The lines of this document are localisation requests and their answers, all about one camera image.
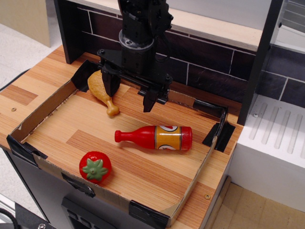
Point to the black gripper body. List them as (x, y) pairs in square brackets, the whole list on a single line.
[(140, 67)]

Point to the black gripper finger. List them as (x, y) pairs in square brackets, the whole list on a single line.
[(111, 83), (149, 100)]

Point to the red hot sauce bottle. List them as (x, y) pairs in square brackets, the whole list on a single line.
[(159, 137)]

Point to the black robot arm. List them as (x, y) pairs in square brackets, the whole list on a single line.
[(143, 23)]

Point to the cardboard fence with black tape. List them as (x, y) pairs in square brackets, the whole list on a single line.
[(147, 188)]

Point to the yellow toy chicken drumstick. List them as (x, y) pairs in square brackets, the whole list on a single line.
[(97, 88)]

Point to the red toy strawberry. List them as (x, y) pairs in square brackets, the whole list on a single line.
[(95, 167)]

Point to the light wooden shelf board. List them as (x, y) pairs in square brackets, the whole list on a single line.
[(227, 33)]

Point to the black toy stove panel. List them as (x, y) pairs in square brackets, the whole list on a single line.
[(81, 218)]

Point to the white toy sink drainboard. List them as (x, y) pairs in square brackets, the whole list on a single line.
[(269, 158)]

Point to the black shelf frame post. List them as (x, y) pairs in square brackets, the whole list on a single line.
[(268, 38)]

